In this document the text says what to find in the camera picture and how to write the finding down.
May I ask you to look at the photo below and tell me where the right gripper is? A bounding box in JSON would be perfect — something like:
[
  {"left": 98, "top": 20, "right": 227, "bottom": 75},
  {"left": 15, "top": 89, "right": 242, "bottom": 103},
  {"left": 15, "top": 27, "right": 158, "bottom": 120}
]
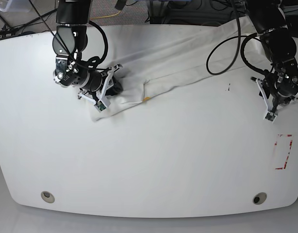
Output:
[{"left": 54, "top": 64, "right": 123, "bottom": 100}]

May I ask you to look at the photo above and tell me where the yellow cable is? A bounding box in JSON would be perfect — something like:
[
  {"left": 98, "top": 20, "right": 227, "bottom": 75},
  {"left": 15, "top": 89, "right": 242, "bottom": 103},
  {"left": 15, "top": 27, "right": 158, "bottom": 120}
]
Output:
[{"left": 90, "top": 8, "right": 122, "bottom": 20}]

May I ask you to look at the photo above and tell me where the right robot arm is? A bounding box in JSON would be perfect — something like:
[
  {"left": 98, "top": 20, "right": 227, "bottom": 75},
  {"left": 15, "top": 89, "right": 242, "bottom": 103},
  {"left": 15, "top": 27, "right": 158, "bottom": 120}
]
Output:
[{"left": 52, "top": 0, "right": 111, "bottom": 101}]

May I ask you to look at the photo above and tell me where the red tape rectangle marking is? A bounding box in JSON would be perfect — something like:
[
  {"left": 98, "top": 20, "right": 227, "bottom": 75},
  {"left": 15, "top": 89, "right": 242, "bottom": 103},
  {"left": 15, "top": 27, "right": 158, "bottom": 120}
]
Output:
[{"left": 272, "top": 134, "right": 293, "bottom": 170}]

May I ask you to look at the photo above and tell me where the left table cable grommet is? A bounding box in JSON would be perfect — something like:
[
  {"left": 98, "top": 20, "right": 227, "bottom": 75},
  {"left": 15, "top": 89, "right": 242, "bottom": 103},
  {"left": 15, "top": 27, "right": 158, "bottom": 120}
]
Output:
[{"left": 41, "top": 191, "right": 55, "bottom": 203}]

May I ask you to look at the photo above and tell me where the white printed T-shirt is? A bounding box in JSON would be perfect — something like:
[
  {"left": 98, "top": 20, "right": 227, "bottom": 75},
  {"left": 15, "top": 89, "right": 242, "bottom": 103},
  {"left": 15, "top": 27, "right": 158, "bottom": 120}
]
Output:
[{"left": 78, "top": 17, "right": 261, "bottom": 121}]

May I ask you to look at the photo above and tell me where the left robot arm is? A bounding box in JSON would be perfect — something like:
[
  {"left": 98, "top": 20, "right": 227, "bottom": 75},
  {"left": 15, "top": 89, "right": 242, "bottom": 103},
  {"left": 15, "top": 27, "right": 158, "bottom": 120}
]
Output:
[{"left": 240, "top": 0, "right": 298, "bottom": 121}]

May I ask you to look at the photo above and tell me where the table cable grommet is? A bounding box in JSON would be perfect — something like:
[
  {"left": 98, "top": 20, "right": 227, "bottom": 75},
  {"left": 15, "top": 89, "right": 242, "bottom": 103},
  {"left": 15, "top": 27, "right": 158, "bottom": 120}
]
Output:
[
  {"left": 252, "top": 192, "right": 267, "bottom": 205},
  {"left": 41, "top": 191, "right": 55, "bottom": 203}
]

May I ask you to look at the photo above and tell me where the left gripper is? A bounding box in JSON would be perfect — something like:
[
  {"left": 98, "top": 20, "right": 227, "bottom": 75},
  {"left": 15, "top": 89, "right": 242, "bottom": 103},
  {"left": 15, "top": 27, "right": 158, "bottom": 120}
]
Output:
[{"left": 250, "top": 60, "right": 298, "bottom": 114}]

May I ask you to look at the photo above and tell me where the right table cable grommet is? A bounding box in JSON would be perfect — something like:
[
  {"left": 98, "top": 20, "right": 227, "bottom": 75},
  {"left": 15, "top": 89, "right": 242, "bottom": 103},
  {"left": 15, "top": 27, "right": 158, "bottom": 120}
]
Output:
[{"left": 252, "top": 192, "right": 267, "bottom": 205}]

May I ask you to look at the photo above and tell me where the clear plastic storage box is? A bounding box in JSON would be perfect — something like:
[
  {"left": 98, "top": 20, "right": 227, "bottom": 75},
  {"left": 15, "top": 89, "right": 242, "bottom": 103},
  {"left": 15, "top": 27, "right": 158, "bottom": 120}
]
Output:
[{"left": 0, "top": 0, "right": 32, "bottom": 12}]

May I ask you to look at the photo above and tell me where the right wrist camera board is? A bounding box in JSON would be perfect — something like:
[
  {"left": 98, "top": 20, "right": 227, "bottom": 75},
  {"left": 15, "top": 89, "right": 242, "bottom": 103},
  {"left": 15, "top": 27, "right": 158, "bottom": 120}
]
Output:
[{"left": 94, "top": 101, "right": 107, "bottom": 113}]

